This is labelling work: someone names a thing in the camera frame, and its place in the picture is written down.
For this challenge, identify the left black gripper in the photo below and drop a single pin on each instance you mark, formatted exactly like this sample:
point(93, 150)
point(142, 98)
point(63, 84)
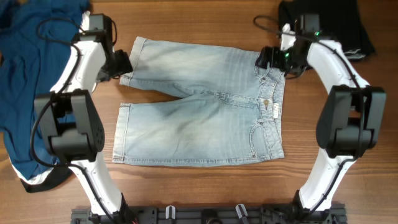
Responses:
point(125, 67)

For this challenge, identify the blue t-shirt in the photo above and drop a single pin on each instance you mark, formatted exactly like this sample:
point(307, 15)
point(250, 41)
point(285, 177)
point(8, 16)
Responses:
point(32, 46)

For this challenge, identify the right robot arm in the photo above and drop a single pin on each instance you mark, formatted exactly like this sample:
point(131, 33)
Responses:
point(350, 121)

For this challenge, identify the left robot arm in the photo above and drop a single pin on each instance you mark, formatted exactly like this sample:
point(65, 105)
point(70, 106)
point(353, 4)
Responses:
point(70, 124)

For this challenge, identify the light blue denim shorts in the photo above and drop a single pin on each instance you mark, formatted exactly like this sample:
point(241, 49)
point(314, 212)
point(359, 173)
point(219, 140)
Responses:
point(226, 111)

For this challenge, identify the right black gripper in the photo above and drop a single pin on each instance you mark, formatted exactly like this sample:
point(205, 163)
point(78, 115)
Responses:
point(275, 54)

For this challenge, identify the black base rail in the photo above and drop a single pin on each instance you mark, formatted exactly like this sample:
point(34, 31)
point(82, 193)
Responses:
point(266, 214)

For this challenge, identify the black folded garment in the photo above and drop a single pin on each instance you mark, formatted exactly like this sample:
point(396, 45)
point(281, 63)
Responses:
point(335, 21)

